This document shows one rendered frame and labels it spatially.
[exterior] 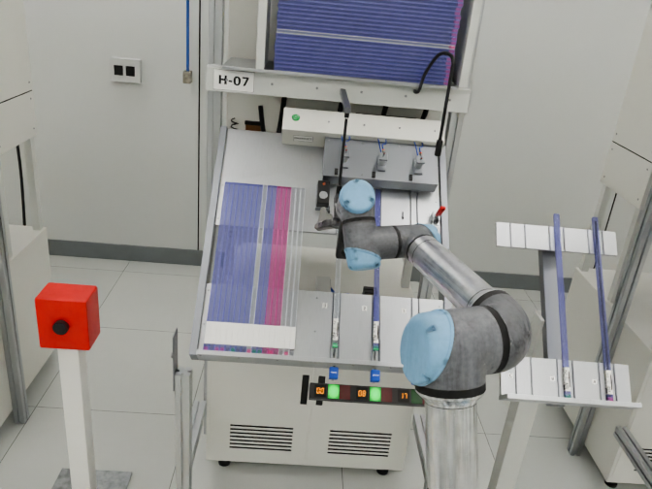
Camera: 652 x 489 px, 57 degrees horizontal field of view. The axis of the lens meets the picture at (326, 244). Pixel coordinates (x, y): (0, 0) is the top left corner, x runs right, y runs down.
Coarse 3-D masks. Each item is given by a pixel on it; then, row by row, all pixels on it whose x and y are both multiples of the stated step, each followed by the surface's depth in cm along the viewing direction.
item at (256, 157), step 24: (240, 144) 185; (264, 144) 186; (240, 168) 182; (264, 168) 183; (288, 168) 183; (312, 168) 184; (312, 192) 181; (384, 192) 183; (408, 192) 183; (432, 192) 184; (216, 216) 175; (312, 216) 177; (384, 216) 179; (408, 216) 180
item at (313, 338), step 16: (208, 288) 166; (208, 304) 164; (304, 304) 166; (320, 304) 167; (352, 304) 168; (368, 304) 168; (384, 304) 168; (400, 304) 169; (416, 304) 169; (432, 304) 169; (304, 320) 165; (320, 320) 165; (352, 320) 166; (368, 320) 166; (384, 320) 166; (400, 320) 167; (304, 336) 163; (320, 336) 163; (352, 336) 164; (368, 336) 164; (384, 336) 165; (400, 336) 165; (304, 352) 161; (320, 352) 161; (336, 352) 162; (352, 352) 162; (368, 352) 162; (384, 352) 163
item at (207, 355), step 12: (204, 360) 163; (216, 360) 162; (228, 360) 161; (240, 360) 161; (252, 360) 160; (264, 360) 160; (276, 360) 159; (288, 360) 158; (300, 360) 158; (312, 360) 158; (324, 360) 158; (336, 360) 159; (348, 360) 159; (360, 360) 159; (384, 372) 165; (396, 372) 165
